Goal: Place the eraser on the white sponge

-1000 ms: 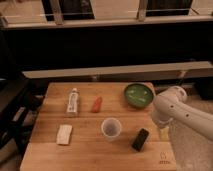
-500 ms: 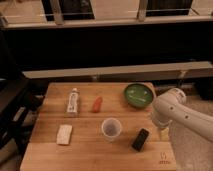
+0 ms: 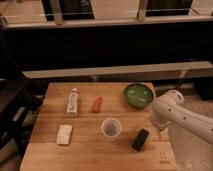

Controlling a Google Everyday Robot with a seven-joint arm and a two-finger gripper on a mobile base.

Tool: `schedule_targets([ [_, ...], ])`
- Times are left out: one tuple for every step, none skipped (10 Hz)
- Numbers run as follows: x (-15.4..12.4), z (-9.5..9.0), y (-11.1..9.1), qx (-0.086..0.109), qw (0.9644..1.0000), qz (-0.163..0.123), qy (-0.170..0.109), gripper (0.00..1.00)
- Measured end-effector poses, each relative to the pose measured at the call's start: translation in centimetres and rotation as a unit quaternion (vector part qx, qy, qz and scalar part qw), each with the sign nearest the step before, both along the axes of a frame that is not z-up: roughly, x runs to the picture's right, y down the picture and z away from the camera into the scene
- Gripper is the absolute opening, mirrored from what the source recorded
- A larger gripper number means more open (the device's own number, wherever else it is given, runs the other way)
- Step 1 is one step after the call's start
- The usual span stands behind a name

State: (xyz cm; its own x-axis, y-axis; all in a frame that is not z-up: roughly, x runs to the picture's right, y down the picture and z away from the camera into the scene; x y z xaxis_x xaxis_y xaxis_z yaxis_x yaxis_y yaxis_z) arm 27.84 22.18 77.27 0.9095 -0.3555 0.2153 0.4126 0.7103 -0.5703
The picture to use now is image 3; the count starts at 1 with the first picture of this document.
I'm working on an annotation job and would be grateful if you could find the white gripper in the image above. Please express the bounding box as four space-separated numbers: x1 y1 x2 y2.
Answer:
149 111 171 141

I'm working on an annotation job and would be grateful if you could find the black eraser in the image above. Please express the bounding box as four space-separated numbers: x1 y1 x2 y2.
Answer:
132 129 149 152

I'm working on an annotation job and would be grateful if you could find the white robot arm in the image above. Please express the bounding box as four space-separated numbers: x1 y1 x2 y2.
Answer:
150 90 213 144

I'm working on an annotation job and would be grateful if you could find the white sponge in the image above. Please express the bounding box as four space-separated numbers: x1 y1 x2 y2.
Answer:
56 125 72 145

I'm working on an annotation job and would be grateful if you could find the green bowl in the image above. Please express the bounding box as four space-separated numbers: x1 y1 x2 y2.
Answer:
124 83 154 108

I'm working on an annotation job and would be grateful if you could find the clear plastic cup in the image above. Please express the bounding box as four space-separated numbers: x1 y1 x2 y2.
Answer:
101 118 122 142

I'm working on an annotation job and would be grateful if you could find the orange carrot toy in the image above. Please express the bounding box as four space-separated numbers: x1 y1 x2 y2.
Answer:
92 97 102 113

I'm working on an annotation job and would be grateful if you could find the white tube bottle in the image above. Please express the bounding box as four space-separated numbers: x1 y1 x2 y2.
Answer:
67 88 79 117

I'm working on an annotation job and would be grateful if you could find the dark side table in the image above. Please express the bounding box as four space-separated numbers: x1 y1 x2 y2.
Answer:
0 78 42 155

